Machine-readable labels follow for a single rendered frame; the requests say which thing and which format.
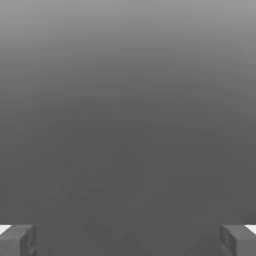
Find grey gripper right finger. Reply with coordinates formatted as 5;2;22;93
218;224;256;256

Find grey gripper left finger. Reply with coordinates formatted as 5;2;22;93
0;224;38;256

